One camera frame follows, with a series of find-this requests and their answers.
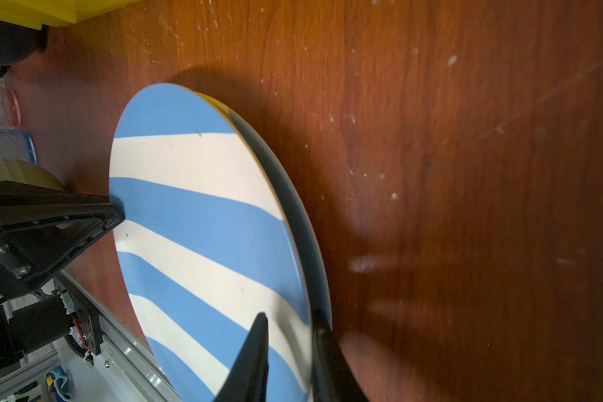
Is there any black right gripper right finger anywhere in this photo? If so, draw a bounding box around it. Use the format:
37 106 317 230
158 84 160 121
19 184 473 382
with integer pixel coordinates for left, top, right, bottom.
312 311 369 401

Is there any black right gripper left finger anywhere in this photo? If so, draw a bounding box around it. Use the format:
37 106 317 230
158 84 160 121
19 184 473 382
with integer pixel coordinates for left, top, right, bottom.
214 313 269 402

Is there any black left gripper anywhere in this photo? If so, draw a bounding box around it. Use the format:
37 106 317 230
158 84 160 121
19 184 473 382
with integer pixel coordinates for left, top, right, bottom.
0 181 124 300

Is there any light green bowl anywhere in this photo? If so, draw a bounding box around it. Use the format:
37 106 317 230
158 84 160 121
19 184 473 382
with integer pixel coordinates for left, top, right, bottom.
0 159 65 191

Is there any blue white striped plate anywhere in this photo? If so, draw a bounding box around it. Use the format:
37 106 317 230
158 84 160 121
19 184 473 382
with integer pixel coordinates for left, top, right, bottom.
109 83 331 401

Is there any yellow plastic bin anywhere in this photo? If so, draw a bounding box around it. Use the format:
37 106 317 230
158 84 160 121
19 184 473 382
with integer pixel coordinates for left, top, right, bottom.
0 0 133 30

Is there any blue translucent cup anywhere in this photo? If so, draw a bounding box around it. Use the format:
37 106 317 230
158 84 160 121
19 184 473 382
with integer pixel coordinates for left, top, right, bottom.
0 128 37 164

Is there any dark blue ceramic bowl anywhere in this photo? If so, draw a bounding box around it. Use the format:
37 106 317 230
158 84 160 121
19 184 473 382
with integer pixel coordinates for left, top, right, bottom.
0 21 49 67

